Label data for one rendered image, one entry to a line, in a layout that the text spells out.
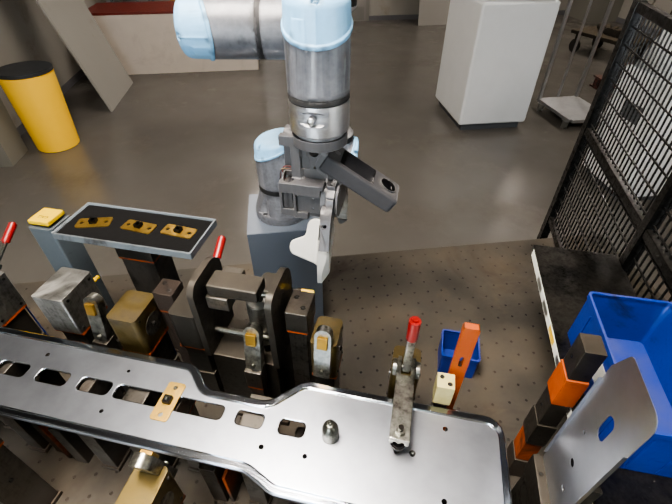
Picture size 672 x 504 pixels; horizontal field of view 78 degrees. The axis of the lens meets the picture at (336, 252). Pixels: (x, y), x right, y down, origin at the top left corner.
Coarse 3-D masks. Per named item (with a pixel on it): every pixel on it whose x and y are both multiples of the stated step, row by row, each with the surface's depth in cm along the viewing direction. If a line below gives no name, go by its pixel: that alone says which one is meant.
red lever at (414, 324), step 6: (414, 318) 73; (408, 324) 74; (414, 324) 73; (420, 324) 73; (408, 330) 75; (414, 330) 74; (408, 336) 76; (414, 336) 75; (408, 342) 77; (414, 342) 76; (408, 348) 78; (408, 354) 79; (408, 360) 80; (402, 366) 82; (408, 366) 82; (408, 372) 83
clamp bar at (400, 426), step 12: (396, 372) 82; (396, 384) 79; (408, 384) 79; (396, 396) 77; (408, 396) 77; (396, 408) 75; (408, 408) 75; (396, 420) 74; (408, 420) 74; (396, 432) 71; (408, 432) 72; (396, 444) 74; (408, 444) 72
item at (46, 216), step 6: (42, 210) 108; (48, 210) 108; (54, 210) 108; (60, 210) 108; (36, 216) 106; (42, 216) 106; (48, 216) 106; (54, 216) 106; (60, 216) 108; (30, 222) 105; (36, 222) 104; (42, 222) 104; (48, 222) 104
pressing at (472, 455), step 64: (0, 384) 87; (64, 384) 87; (128, 384) 87; (192, 384) 87; (320, 384) 87; (192, 448) 77; (256, 448) 77; (320, 448) 77; (384, 448) 77; (448, 448) 77
